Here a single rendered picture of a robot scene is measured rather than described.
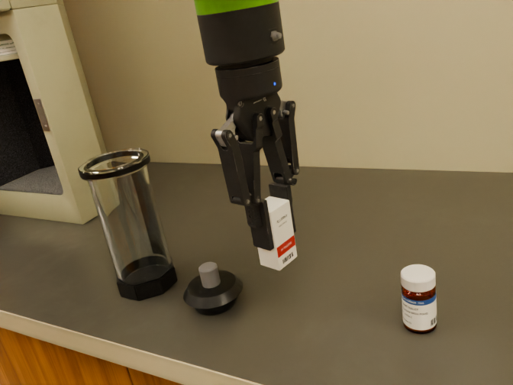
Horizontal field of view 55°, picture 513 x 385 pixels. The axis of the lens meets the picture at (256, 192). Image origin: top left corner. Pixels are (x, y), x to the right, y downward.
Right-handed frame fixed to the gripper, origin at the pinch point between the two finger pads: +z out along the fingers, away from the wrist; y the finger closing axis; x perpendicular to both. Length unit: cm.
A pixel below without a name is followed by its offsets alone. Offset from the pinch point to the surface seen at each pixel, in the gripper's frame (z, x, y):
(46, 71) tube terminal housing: -18, -63, -7
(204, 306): 12.8, -9.0, 7.4
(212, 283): 11.0, -10.0, 4.2
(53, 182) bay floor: 9, -77, -6
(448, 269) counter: 15.3, 15.5, -20.0
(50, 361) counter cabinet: 28, -41, 20
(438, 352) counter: 15.1, 21.1, -2.4
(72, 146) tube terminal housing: -2, -63, -7
